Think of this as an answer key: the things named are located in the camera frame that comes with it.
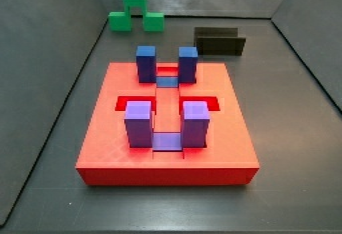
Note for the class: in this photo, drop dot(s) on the green arch-shaped block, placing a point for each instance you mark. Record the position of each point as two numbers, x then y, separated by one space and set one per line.
120 22

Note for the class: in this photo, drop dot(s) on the black angular block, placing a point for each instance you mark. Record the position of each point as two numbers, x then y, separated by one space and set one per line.
218 41

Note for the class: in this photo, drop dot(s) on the dark blue U-shaped block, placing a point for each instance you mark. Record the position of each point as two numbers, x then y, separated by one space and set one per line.
147 69

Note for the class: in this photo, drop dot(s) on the purple U-shaped block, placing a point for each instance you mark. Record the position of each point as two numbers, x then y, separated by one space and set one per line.
193 123

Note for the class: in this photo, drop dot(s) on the red slotted base board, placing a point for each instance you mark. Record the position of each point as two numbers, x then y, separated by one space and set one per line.
108 162

